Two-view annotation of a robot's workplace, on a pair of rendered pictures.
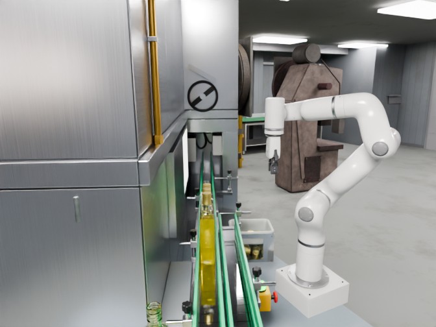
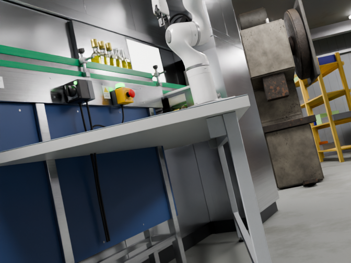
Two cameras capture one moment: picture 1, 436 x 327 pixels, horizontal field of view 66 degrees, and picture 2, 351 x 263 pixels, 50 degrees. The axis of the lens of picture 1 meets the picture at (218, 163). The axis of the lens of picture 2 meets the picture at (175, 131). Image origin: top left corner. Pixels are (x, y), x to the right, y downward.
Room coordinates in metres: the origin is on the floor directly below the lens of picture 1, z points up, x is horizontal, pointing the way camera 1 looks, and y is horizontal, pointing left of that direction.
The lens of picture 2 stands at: (-0.26, -1.21, 0.60)
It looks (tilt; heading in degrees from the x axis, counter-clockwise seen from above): 5 degrees up; 31
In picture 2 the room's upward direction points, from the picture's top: 13 degrees counter-clockwise
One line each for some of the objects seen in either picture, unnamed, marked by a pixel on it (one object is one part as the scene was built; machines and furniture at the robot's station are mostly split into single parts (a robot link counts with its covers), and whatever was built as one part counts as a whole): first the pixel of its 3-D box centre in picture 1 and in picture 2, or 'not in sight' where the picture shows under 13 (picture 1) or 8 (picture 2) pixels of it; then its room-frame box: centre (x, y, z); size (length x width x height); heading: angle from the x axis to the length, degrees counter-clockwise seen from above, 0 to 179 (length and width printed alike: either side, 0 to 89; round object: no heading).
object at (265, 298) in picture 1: (260, 298); (122, 97); (1.10, -0.15, 0.96); 0.07 x 0.07 x 0.07; 2
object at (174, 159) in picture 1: (180, 168); (126, 61); (1.66, 0.19, 1.32); 0.90 x 0.03 x 0.34; 2
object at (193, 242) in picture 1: (188, 246); not in sight; (1.21, 0.12, 1.11); 0.07 x 0.04 x 0.13; 92
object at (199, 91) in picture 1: (202, 96); (179, 26); (2.34, 0.10, 1.66); 0.21 x 0.05 x 0.21; 92
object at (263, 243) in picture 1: (244, 241); (181, 107); (1.64, -0.14, 0.92); 0.27 x 0.17 x 0.15; 92
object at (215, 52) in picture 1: (209, 69); (200, 12); (2.71, 0.05, 1.86); 0.70 x 0.37 x 0.89; 2
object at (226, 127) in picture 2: not in sight; (233, 202); (1.42, -0.43, 0.36); 1.51 x 0.09 x 0.71; 27
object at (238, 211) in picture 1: (233, 215); (153, 76); (1.53, -0.07, 1.12); 0.17 x 0.03 x 0.12; 92
